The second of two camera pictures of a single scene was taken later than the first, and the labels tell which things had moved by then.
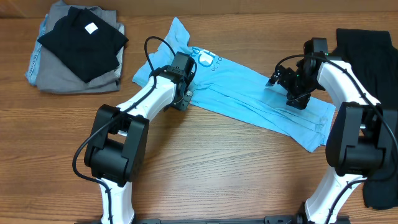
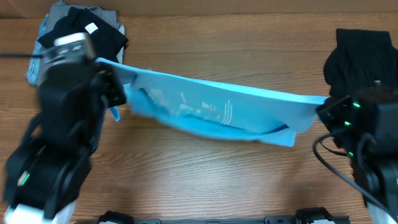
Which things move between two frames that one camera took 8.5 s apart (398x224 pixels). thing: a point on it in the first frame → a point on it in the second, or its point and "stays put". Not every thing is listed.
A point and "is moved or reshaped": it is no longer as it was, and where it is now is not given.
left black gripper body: x=182 y=102 → x=114 y=93
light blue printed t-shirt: x=229 y=87 is moved or reshaped
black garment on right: x=370 y=55 stays put
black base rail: x=283 y=219 stays put
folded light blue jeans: x=31 y=74 stays put
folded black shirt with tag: x=85 y=45 stays put
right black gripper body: x=299 y=86 → x=331 y=113
